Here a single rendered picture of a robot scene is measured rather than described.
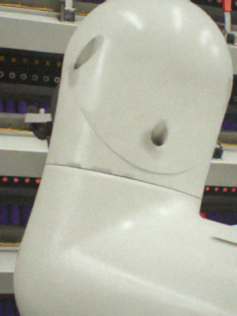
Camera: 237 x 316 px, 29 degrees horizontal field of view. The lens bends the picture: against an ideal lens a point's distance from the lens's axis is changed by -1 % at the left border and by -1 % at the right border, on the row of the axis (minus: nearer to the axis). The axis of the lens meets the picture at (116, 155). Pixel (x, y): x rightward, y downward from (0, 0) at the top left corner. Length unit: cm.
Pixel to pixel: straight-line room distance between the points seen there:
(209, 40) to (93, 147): 9
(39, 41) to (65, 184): 47
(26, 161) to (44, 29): 20
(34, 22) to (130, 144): 48
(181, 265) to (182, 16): 14
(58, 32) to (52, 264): 50
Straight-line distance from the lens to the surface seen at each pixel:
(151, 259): 22
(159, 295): 21
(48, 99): 85
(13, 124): 76
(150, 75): 25
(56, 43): 71
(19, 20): 70
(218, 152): 80
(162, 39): 26
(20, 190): 89
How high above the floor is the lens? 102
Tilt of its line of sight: 7 degrees down
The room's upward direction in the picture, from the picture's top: 5 degrees clockwise
